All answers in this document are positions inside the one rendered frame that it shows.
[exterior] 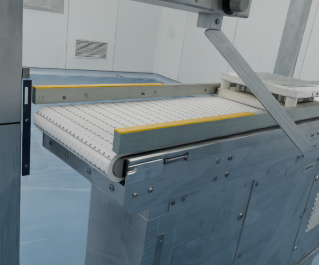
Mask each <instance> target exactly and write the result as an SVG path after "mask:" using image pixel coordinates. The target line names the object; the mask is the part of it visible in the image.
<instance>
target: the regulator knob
mask: <svg viewBox="0 0 319 265"><path fill-rule="evenodd" d="M222 6H223V11H224V13H225V14H227V15H232V14H233V13H240V12H245V11H246V10H247V8H248V6H249V0H223V3H222Z"/></svg>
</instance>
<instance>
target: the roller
mask: <svg viewBox="0 0 319 265"><path fill-rule="evenodd" d="M125 159H126V156H122V157H119V158H118V159H117V160H116V161H115V162H114V164H113V168H112V172H113V175H114V176H115V177H118V178H124V177H126V168H127V164H126V160H125Z"/></svg>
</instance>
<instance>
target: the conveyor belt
mask: <svg viewBox="0 0 319 265"><path fill-rule="evenodd" d="M247 111H249V112H255V111H263V110H262V109H259V108H256V107H253V106H250V105H246V104H243V103H239V102H237V101H234V100H230V99H227V98H223V97H218V96H217V95H216V96H200V97H183V98H167V99H150V100H134V101H117V102H108V103H91V104H75V105H58V106H45V107H42V108H40V109H39V110H37V112H36V113H35V115H34V125H35V126H36V127H37V128H38V129H39V130H41V131H42V132H44V133H45V134H47V135H48V136H50V137H51V138H52V139H54V140H55V141H56V142H58V143H59V144H61V145H62V146H63V147H65V148H66V149H68V150H69V151H71V152H72V153H73V154H75V155H76V156H78V157H79V158H80V159H82V160H83V161H85V162H86V163H88V164H89V165H90V166H92V167H93V168H95V169H96V170H97V171H99V172H100V173H102V174H103V175H105V176H106V177H107V178H109V179H110V180H111V181H114V182H120V181H124V180H125V177H124V178H118V177H115V176H114V175H113V172H112V168H113V164H114V162H115V161H116V160H117V159H118V158H119V157H122V156H127V155H132V154H137V153H141V152H146V151H151V150H157V149H162V148H167V147H172V146H177V145H182V144H188V143H191V142H196V141H201V140H207V139H212V138H217V137H222V136H227V135H232V134H238V133H243V132H246V131H251V130H257V129H262V128H267V127H272V126H277V125H278V124H275V125H270V126H265V127H259V128H254V129H249V130H243V131H238V132H233V133H229V134H223V135H218V136H213V137H208V138H202V139H197V140H192V141H186V142H181V143H178V144H172V145H167V146H161V147H156V148H151V149H145V150H140V151H135V152H129V153H126V154H121V155H118V154H116V153H115V152H113V151H112V148H113V138H114V129H116V128H124V127H132V126H140V125H148V124H156V123H164V122H169V121H178V120H186V119H194V118H202V117H210V116H218V115H226V114H234V113H242V112H247Z"/></svg>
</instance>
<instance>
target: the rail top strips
mask: <svg viewBox="0 0 319 265"><path fill-rule="evenodd" d="M125 86H164V84H161V83H148V84H94V85H40V86H32V87H33V88H35V89H46V88H85V87H125ZM250 115H255V114H254V113H251V112H249V111H247V112H242V113H234V114H226V115H218V116H210V117H202V118H194V119H186V120H178V121H169V122H164V123H156V124H148V125H140V126H132V127H124V128H116V129H114V131H116V132H117V133H119V134H126V133H133V132H138V131H145V130H152V129H160V128H167V127H174V126H181V125H188V124H195V123H203V122H207V121H215V120H222V119H229V118H236V117H243V116H250Z"/></svg>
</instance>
